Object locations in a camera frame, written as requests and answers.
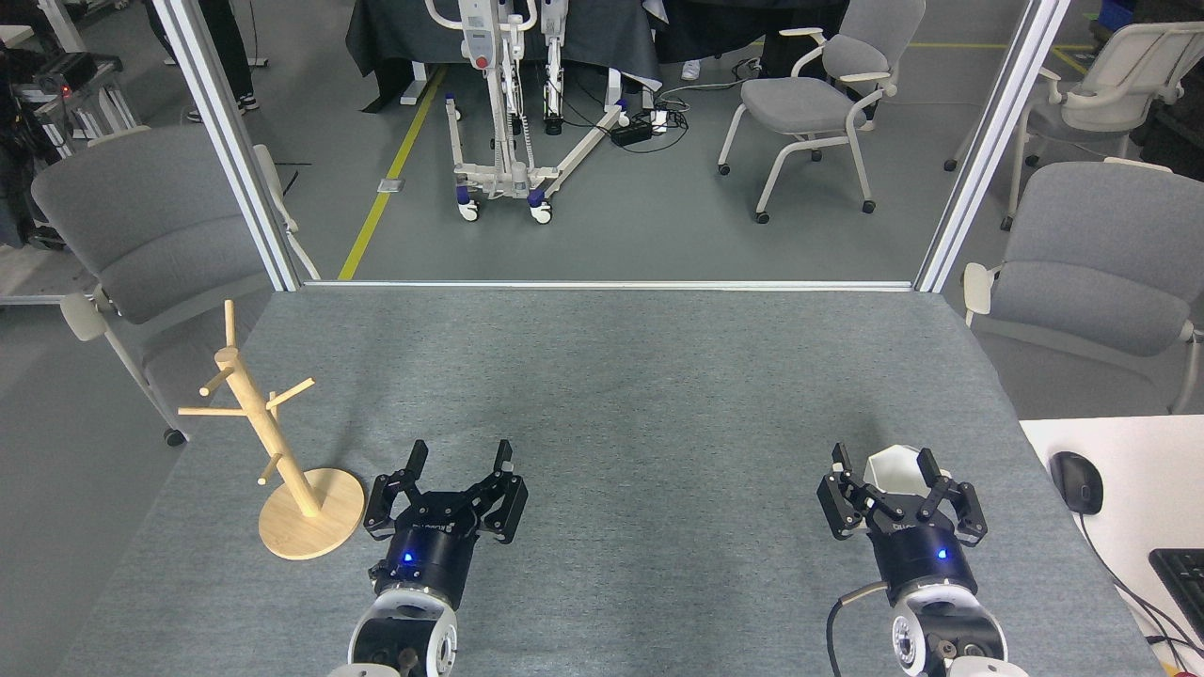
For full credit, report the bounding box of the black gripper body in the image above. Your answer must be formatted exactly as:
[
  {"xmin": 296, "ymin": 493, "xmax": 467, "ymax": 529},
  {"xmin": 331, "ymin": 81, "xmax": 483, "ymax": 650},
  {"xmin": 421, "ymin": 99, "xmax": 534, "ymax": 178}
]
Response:
[
  {"xmin": 867, "ymin": 506, "xmax": 981, "ymax": 605},
  {"xmin": 370, "ymin": 491, "xmax": 483, "ymax": 612}
]

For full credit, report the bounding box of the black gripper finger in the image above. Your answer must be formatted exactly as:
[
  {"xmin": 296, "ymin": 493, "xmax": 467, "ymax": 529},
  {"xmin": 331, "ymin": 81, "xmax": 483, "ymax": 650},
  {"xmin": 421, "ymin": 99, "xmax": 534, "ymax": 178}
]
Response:
[
  {"xmin": 364, "ymin": 439, "xmax": 429, "ymax": 540},
  {"xmin": 816, "ymin": 444, "xmax": 890, "ymax": 540},
  {"xmin": 461, "ymin": 439, "xmax": 528, "ymax": 544},
  {"xmin": 917, "ymin": 449, "xmax": 989, "ymax": 546}
]

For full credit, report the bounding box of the white hexagonal cup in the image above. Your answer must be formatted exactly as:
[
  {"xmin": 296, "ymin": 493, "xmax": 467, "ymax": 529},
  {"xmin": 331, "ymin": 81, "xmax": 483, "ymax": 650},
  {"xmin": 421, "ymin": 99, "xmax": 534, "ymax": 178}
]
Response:
[{"xmin": 865, "ymin": 445, "xmax": 932, "ymax": 496}]

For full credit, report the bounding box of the wooden cup rack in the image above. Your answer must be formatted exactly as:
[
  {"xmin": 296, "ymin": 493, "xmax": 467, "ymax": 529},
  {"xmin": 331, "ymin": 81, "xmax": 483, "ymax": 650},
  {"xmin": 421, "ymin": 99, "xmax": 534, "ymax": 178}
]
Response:
[{"xmin": 178, "ymin": 300, "xmax": 366, "ymax": 561}]

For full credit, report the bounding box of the metal equipment rack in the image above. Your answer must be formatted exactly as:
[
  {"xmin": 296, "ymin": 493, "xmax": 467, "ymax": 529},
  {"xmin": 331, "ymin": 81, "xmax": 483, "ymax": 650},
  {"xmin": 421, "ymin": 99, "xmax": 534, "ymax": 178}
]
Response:
[{"xmin": 0, "ymin": 47, "xmax": 142, "ymax": 250}]

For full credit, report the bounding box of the black computer mouse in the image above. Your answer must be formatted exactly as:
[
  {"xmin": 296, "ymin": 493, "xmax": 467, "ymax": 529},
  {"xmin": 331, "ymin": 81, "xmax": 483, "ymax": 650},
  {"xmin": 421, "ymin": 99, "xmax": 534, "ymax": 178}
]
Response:
[{"xmin": 1050, "ymin": 451, "xmax": 1104, "ymax": 515}]

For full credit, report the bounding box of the white desk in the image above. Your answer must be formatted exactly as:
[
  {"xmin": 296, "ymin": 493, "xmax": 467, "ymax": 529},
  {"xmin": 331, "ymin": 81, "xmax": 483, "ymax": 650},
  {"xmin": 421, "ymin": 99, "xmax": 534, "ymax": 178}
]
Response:
[{"xmin": 1021, "ymin": 415, "xmax": 1204, "ymax": 677}]

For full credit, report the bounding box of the black keyboard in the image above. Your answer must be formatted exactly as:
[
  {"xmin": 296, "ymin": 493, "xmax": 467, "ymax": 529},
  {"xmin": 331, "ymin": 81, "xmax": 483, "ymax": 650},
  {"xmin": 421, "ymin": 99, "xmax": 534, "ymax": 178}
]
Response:
[{"xmin": 1149, "ymin": 548, "xmax": 1204, "ymax": 640}]

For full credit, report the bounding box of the white stand on wheels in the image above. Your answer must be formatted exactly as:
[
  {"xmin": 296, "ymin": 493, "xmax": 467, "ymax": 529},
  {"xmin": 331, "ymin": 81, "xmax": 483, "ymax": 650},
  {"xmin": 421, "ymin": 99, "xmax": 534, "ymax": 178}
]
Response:
[{"xmin": 425, "ymin": 0, "xmax": 633, "ymax": 225}]

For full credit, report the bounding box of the black power strip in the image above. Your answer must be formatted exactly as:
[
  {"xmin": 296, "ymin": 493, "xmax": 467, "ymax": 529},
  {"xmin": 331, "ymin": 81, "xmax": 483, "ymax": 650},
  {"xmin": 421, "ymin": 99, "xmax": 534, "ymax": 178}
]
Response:
[{"xmin": 610, "ymin": 108, "xmax": 671, "ymax": 147}]

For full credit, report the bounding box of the table with black cloth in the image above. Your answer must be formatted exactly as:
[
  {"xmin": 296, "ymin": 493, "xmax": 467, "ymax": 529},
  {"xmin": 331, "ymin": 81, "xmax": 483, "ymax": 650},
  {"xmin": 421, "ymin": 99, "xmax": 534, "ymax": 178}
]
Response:
[{"xmin": 345, "ymin": 0, "xmax": 664, "ymax": 114}]

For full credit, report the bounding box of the person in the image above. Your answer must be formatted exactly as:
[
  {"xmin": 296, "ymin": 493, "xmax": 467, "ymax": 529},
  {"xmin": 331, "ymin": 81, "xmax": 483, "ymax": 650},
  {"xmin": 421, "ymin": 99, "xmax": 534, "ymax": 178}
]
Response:
[{"xmin": 148, "ymin": 0, "xmax": 260, "ymax": 123}]

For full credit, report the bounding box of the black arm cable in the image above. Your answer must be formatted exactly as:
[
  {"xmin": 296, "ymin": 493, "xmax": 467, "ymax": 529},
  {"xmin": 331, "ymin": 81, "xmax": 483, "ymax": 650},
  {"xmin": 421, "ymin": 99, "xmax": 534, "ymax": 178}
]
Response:
[{"xmin": 826, "ymin": 581, "xmax": 890, "ymax": 677}]

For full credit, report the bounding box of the black mouse cable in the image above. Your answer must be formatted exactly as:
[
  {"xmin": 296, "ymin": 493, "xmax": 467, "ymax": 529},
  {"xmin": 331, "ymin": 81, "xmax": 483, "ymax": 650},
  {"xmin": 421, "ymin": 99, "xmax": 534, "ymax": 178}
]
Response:
[{"xmin": 1077, "ymin": 512, "xmax": 1204, "ymax": 659}]

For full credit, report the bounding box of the silver aluminium rail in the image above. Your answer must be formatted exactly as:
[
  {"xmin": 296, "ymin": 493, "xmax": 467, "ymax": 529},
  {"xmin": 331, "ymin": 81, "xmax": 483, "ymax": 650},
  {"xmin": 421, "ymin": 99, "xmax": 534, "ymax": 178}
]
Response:
[{"xmin": 301, "ymin": 279, "xmax": 918, "ymax": 292}]

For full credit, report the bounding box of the grey chair with white frame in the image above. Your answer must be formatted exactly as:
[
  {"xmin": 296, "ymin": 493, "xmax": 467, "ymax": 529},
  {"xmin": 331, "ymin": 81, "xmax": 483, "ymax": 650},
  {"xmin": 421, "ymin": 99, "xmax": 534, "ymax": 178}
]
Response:
[
  {"xmin": 717, "ymin": 0, "xmax": 927, "ymax": 225},
  {"xmin": 31, "ymin": 125, "xmax": 321, "ymax": 448},
  {"xmin": 943, "ymin": 21, "xmax": 1204, "ymax": 231},
  {"xmin": 961, "ymin": 158, "xmax": 1204, "ymax": 415}
]

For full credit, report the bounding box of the silver aluminium post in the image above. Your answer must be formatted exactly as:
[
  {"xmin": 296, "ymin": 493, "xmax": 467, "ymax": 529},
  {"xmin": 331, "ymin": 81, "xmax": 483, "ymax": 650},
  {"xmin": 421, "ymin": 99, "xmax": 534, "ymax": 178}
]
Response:
[
  {"xmin": 914, "ymin": 0, "xmax": 1073, "ymax": 294},
  {"xmin": 150, "ymin": 0, "xmax": 321, "ymax": 292}
]

